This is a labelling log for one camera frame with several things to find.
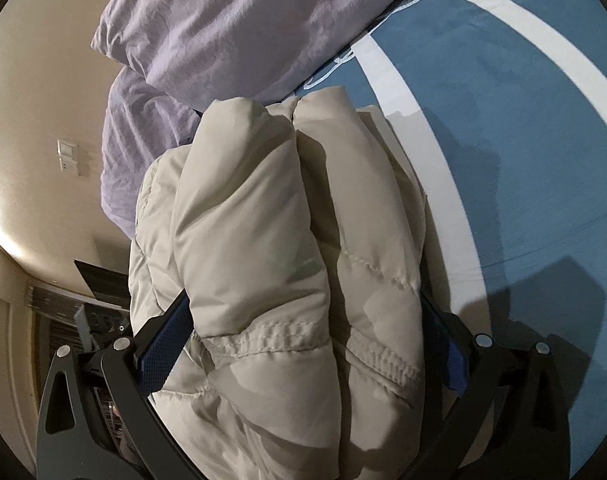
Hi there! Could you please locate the lavender duvet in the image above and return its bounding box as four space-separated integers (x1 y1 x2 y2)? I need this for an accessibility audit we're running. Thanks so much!
91 0 458 239

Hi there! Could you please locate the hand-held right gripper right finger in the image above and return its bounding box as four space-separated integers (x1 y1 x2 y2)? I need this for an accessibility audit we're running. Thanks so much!
366 292 572 480

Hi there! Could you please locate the beige puffer jacket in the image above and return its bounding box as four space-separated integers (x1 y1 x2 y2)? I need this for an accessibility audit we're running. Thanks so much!
128 85 430 480

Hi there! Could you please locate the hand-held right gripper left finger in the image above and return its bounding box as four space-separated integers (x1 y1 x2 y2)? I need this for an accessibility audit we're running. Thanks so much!
36 292 194 480

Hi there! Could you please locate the blue white-striped bed sheet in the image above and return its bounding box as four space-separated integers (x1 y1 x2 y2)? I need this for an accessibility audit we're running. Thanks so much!
294 0 607 480

